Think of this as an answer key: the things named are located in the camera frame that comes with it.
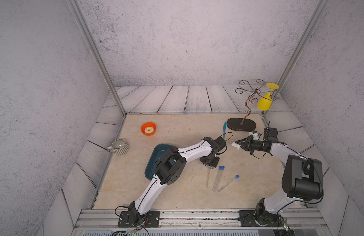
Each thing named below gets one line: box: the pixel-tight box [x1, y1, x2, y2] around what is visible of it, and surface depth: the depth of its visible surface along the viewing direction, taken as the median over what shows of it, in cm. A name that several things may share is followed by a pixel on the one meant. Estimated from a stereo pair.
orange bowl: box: [140, 121, 157, 137], surface depth 109 cm
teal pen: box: [222, 121, 227, 140], surface depth 113 cm
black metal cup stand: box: [226, 79, 277, 132], surface depth 110 cm
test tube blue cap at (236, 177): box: [217, 174, 241, 193], surface depth 86 cm
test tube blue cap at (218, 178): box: [212, 165, 225, 192], surface depth 89 cm
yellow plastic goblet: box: [256, 82, 280, 112], surface depth 93 cm
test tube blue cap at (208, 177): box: [206, 167, 212, 189], surface depth 89 cm
